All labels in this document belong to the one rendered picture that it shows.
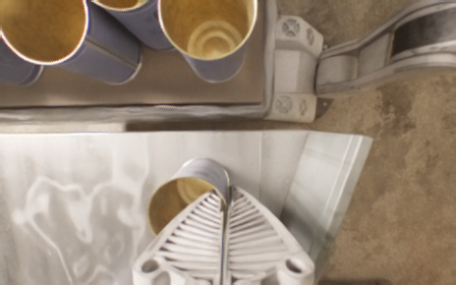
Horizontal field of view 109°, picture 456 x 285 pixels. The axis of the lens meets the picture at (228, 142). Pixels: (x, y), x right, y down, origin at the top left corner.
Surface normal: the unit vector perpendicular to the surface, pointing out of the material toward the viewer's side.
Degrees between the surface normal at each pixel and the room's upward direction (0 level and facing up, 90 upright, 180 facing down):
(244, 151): 0
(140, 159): 0
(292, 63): 0
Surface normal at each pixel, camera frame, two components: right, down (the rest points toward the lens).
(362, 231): -0.01, 0.11
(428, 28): -0.75, 0.02
